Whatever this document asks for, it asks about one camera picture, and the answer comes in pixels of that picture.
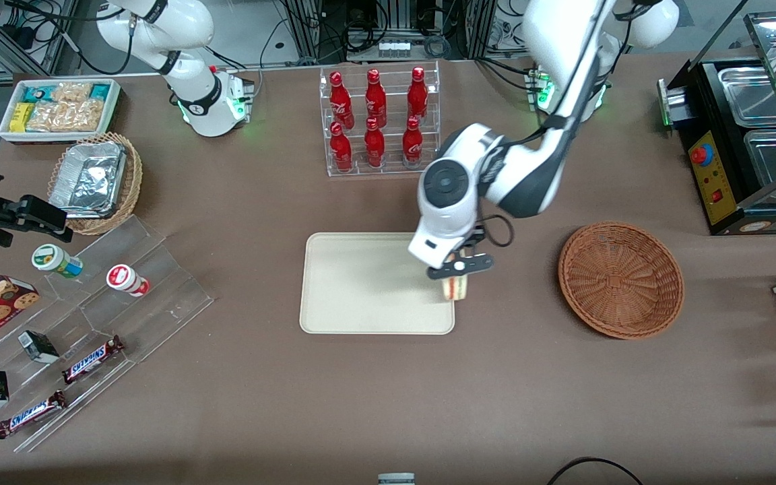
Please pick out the brown round wicker basket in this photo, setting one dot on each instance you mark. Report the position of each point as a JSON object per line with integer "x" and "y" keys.
{"x": 620, "y": 279}

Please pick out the aluminium frame rack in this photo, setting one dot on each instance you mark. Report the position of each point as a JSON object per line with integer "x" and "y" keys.
{"x": 307, "y": 27}

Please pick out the clear acrylic bottle rack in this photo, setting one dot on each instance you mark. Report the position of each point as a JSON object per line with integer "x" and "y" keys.
{"x": 391, "y": 168}

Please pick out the clear acrylic stepped shelf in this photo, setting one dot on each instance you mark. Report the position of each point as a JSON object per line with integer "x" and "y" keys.
{"x": 159, "y": 296}

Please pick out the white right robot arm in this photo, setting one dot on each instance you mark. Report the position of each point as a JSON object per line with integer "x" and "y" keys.
{"x": 179, "y": 40}

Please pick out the teal snack pack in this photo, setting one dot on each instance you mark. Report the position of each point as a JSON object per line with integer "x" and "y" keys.
{"x": 36, "y": 93}
{"x": 100, "y": 91}

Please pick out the black food warmer cabinet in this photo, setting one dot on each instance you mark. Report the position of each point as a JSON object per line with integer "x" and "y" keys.
{"x": 715, "y": 195}

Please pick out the white plastic snack bin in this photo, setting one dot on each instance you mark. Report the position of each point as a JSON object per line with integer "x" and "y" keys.
{"x": 113, "y": 111}

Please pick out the white power strip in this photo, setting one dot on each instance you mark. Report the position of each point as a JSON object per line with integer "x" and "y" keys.
{"x": 393, "y": 48}

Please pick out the red lid yogurt cup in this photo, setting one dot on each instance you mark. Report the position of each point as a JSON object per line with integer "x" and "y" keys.
{"x": 124, "y": 277}

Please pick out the Snickers chocolate bar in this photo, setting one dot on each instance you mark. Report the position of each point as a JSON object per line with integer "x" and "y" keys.
{"x": 91, "y": 359}
{"x": 31, "y": 415}

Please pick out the grey device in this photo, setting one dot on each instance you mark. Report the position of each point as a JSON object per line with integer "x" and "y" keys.
{"x": 396, "y": 479}

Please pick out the red cola bottle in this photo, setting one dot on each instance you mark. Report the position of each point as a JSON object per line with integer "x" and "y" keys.
{"x": 417, "y": 95}
{"x": 413, "y": 143}
{"x": 374, "y": 145}
{"x": 340, "y": 101}
{"x": 341, "y": 149}
{"x": 375, "y": 100}

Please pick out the triangular sandwich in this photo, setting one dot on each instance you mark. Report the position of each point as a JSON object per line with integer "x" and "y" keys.
{"x": 457, "y": 288}

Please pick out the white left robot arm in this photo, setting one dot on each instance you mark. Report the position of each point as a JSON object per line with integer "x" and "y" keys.
{"x": 448, "y": 182}

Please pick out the clear cracker bag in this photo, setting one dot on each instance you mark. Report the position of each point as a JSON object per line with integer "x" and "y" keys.
{"x": 71, "y": 92}
{"x": 65, "y": 117}

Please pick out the aluminium foil tray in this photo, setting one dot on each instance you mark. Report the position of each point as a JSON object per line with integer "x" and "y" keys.
{"x": 88, "y": 180}

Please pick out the light tan wicker basket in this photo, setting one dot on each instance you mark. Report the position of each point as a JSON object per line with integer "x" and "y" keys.
{"x": 133, "y": 182}

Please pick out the red emergency stop button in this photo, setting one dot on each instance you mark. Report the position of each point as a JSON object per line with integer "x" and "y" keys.
{"x": 702, "y": 155}

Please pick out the beige plastic tray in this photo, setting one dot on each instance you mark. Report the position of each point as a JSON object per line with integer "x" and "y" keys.
{"x": 361, "y": 283}

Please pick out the green lid yogurt cup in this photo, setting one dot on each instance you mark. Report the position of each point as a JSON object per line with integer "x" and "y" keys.
{"x": 51, "y": 259}

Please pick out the yellow snack pack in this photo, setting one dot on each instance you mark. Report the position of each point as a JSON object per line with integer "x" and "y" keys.
{"x": 21, "y": 116}

